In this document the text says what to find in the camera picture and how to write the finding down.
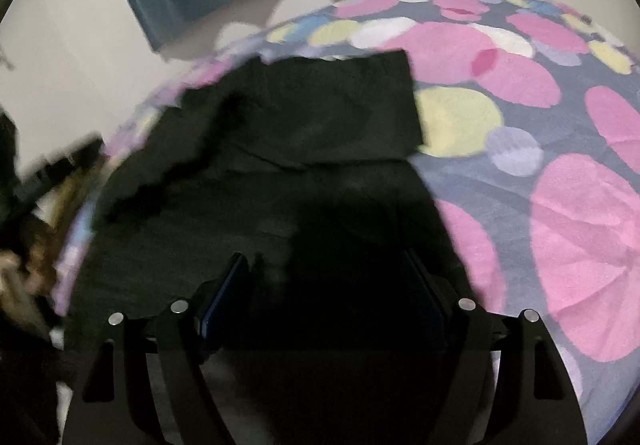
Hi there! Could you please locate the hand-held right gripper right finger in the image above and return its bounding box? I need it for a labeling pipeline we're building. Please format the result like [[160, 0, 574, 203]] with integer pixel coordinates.
[[406, 249, 589, 445]]

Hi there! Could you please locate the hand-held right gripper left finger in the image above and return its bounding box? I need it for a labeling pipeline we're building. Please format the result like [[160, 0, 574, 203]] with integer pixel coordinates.
[[62, 252, 251, 445]]

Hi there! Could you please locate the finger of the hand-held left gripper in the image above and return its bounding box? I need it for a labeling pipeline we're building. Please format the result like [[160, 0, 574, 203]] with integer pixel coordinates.
[[12, 135, 107, 220]]

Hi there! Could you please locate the black jacket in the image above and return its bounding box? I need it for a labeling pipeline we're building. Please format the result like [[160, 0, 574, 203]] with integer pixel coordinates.
[[65, 50, 506, 445]]

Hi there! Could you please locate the olive brown cloth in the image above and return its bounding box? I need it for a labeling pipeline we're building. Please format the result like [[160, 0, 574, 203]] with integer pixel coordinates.
[[47, 165, 103, 246]]

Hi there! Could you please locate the polka dot blanket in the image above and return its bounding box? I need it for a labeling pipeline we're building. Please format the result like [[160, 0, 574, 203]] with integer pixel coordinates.
[[52, 0, 640, 445]]

